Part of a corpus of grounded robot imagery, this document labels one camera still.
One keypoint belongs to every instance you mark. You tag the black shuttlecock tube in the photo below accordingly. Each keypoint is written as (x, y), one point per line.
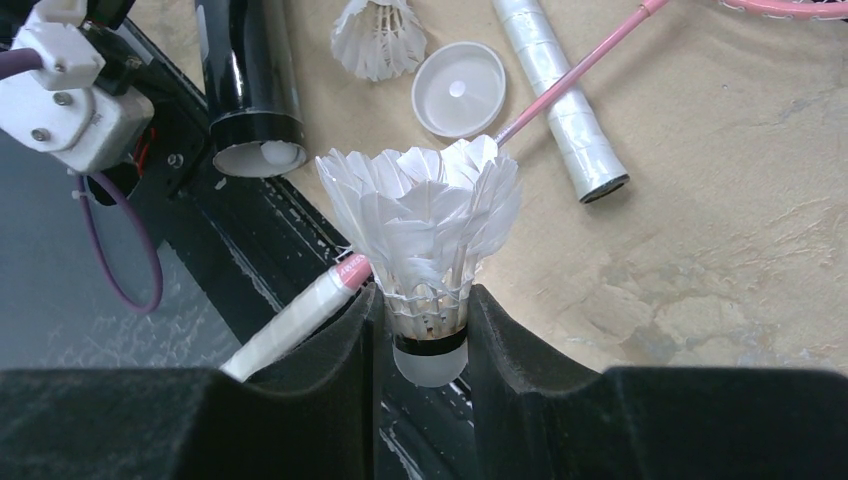
(249, 83)

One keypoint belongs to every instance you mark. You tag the clear plastic tube lid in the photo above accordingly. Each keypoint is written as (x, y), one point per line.
(459, 90)

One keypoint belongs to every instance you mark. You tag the pink white badminton racket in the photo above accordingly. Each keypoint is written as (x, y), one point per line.
(333, 289)

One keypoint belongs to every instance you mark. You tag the white shuttlecock inside tube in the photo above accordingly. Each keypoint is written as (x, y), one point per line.
(282, 154)

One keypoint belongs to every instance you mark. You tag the white shuttlecock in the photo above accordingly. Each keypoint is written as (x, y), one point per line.
(282, 154)
(425, 219)
(378, 40)

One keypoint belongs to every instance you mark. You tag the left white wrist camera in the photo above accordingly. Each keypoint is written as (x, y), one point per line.
(67, 87)

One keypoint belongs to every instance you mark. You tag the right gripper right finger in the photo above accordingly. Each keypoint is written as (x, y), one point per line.
(539, 414)

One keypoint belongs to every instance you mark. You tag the white shuttlecock beside lid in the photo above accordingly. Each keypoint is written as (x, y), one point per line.
(378, 40)

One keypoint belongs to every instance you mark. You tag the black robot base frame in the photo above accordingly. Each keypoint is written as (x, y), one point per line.
(254, 245)

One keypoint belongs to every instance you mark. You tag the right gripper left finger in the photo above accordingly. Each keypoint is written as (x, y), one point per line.
(311, 415)

